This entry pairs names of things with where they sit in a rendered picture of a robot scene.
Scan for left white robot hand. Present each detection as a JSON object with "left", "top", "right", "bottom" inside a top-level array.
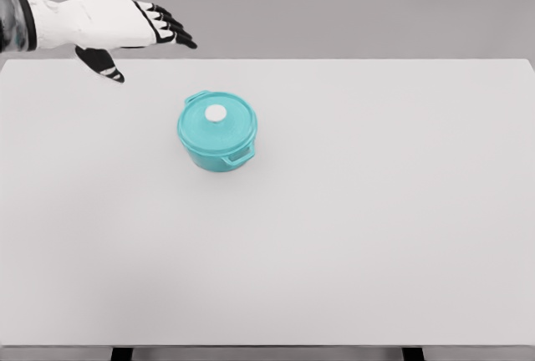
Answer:
[{"left": 71, "top": 0, "right": 198, "bottom": 84}]

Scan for teal pot lid white knob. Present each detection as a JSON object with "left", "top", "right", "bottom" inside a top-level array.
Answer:
[{"left": 177, "top": 92, "right": 257, "bottom": 160}]

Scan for teal pot with handles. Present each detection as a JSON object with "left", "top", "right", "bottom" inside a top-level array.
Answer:
[{"left": 176, "top": 89, "right": 258, "bottom": 173}]

